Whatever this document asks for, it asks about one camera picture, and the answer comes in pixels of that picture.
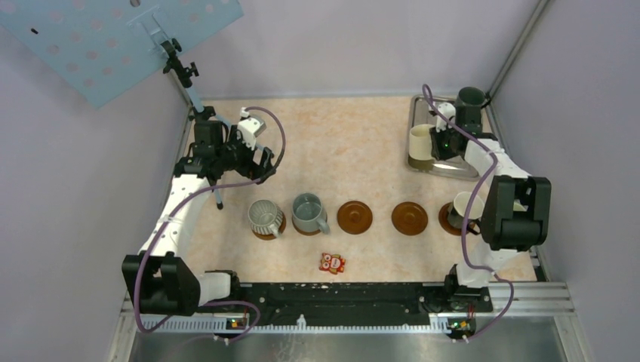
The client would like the light green mug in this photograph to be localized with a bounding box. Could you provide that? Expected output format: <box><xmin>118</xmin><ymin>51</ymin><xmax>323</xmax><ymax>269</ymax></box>
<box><xmin>512</xmin><ymin>201</ymin><xmax>527</xmax><ymax>212</ymax></box>

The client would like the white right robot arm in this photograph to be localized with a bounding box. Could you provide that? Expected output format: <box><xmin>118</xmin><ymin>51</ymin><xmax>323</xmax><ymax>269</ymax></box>
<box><xmin>429</xmin><ymin>128</ymin><xmax>551</xmax><ymax>311</ymax></box>

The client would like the black mug white inside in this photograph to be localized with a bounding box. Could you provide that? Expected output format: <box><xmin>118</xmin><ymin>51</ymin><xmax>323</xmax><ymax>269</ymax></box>
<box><xmin>451</xmin><ymin>192</ymin><xmax>485</xmax><ymax>226</ymax></box>

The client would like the dark green mug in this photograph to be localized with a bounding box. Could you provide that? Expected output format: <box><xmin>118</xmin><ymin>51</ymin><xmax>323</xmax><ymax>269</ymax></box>
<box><xmin>454</xmin><ymin>87</ymin><xmax>486</xmax><ymax>135</ymax></box>

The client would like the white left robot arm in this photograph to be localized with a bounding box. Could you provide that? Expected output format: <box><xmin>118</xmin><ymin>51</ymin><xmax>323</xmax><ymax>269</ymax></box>
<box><xmin>122</xmin><ymin>116</ymin><xmax>274</xmax><ymax>316</ymax></box>

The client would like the cream mug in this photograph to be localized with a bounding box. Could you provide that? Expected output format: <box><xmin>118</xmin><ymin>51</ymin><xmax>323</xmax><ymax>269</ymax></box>
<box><xmin>408</xmin><ymin>124</ymin><xmax>435</xmax><ymax>170</ymax></box>

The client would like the silver metal tray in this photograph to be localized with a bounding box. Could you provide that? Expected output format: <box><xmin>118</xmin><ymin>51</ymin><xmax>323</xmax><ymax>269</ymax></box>
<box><xmin>405</xmin><ymin>94</ymin><xmax>480</xmax><ymax>181</ymax></box>

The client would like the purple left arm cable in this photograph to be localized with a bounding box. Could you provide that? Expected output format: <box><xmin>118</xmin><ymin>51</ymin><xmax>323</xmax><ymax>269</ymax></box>
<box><xmin>134</xmin><ymin>106</ymin><xmax>287</xmax><ymax>345</ymax></box>

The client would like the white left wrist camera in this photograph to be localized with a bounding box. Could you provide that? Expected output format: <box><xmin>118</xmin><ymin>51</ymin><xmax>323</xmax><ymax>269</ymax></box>
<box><xmin>237</xmin><ymin>107</ymin><xmax>266</xmax><ymax>150</ymax></box>

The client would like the grey blue mug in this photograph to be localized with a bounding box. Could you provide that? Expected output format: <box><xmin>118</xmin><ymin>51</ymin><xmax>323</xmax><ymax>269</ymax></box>
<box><xmin>292</xmin><ymin>192</ymin><xmax>331</xmax><ymax>235</ymax></box>

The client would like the blue perforated panel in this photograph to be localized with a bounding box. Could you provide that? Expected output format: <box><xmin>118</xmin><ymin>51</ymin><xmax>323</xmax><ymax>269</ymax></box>
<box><xmin>1</xmin><ymin>0</ymin><xmax>244</xmax><ymax>108</ymax></box>

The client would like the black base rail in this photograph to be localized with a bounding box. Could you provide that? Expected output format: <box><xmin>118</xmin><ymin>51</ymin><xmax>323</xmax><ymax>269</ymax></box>
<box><xmin>225</xmin><ymin>282</ymin><xmax>494</xmax><ymax>313</ymax></box>

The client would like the red owl toy block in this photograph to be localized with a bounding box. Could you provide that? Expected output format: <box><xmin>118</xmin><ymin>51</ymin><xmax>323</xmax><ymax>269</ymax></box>
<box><xmin>318</xmin><ymin>253</ymin><xmax>346</xmax><ymax>275</ymax></box>

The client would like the grey ribbed mug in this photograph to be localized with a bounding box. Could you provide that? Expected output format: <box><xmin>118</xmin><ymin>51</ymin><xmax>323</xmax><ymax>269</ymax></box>
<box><xmin>248</xmin><ymin>200</ymin><xmax>285</xmax><ymax>238</ymax></box>

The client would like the brown wooden coaster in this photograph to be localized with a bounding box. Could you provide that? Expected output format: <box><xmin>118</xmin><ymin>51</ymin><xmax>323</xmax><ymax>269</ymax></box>
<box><xmin>391</xmin><ymin>201</ymin><xmax>429</xmax><ymax>236</ymax></box>
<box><xmin>337</xmin><ymin>201</ymin><xmax>374</xmax><ymax>235</ymax></box>
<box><xmin>438</xmin><ymin>202</ymin><xmax>463</xmax><ymax>236</ymax></box>
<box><xmin>293</xmin><ymin>222</ymin><xmax>322</xmax><ymax>236</ymax></box>
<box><xmin>252</xmin><ymin>219</ymin><xmax>287</xmax><ymax>241</ymax></box>

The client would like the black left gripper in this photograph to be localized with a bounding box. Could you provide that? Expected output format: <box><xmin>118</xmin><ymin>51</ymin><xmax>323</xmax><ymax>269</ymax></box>
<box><xmin>216</xmin><ymin>124</ymin><xmax>275</xmax><ymax>184</ymax></box>

